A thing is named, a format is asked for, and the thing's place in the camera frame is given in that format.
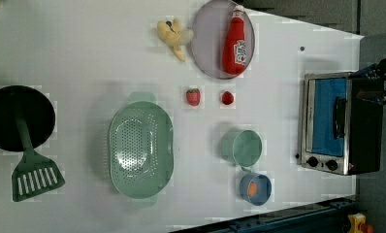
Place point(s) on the silver black toaster oven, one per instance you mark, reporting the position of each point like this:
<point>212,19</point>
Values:
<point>341,124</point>

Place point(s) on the light red plush strawberry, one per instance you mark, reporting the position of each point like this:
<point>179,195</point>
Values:
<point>193,97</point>

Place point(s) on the dark red plush strawberry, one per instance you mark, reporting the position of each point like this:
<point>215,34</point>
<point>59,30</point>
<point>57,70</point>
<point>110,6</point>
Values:
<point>227,98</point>

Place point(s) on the green mug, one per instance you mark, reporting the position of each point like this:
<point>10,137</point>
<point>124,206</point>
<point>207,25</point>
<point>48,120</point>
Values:
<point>242,147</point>

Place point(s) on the green plastic colander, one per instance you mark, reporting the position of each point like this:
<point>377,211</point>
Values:
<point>141,149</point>

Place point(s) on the red plush ketchup bottle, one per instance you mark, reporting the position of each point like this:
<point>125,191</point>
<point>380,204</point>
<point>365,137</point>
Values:
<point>234,53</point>

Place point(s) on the yellow plush peeled banana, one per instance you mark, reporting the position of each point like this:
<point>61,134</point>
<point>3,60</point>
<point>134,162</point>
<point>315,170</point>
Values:
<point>171,33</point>

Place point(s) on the grey round plate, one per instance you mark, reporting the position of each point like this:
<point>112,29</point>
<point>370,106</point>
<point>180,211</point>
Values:
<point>210,26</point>

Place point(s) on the blue cup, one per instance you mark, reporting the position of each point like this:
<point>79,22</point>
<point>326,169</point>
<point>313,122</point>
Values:
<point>264,188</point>

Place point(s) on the orange toy in cup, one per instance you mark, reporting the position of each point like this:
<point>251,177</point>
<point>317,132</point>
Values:
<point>252,189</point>

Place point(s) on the dark green slotted spatula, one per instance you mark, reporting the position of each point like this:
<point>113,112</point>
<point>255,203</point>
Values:
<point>35,174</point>

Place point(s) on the black frying pan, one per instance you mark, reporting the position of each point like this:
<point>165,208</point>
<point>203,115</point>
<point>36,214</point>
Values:
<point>37,109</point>

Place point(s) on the yellow red clamp tool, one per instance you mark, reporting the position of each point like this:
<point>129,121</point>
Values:
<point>359,224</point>

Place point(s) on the blue metal table frame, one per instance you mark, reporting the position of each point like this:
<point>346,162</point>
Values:
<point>322,217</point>

